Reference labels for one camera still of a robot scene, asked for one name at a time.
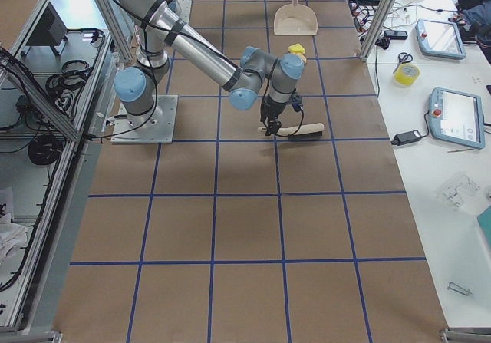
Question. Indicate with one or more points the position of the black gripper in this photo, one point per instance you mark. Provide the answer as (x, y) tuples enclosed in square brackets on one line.
[(269, 112)]

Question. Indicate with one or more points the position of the white hand brush black bristles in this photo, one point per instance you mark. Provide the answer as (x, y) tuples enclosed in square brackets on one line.
[(303, 132)]

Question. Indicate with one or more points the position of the toy croissant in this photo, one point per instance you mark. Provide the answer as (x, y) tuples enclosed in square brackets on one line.
[(302, 57)]

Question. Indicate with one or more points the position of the yellow sponge piece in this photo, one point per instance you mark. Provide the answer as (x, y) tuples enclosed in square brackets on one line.
[(296, 49)]

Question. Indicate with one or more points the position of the beige plastic dustpan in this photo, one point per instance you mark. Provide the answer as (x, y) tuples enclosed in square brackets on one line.
[(295, 19)]

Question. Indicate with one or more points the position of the yellow tape roll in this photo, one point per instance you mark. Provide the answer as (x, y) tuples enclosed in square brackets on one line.
[(405, 75)]

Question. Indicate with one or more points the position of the small black power brick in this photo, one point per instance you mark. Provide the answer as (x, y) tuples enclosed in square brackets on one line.
[(405, 138)]

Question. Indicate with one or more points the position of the near teach pendant tablet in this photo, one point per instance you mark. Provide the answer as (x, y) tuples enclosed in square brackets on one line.
[(456, 117)]

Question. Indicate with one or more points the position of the teach pendant tablet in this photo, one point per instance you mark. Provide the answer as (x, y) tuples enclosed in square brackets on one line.
[(456, 117), (439, 39)]

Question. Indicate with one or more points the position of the far teach pendant tablet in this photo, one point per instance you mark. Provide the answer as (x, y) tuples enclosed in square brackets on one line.
[(439, 39)]

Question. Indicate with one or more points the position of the clear plastic packaging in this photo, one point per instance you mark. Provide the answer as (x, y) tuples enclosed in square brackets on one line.
[(451, 192)]

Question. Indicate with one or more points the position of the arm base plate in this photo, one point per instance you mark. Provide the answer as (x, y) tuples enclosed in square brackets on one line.
[(157, 126)]

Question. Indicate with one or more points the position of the black handled scissors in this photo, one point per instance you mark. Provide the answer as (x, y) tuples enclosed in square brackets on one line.
[(403, 58)]

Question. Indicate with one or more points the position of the aluminium frame post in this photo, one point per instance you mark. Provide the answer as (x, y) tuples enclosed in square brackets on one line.
[(375, 29)]

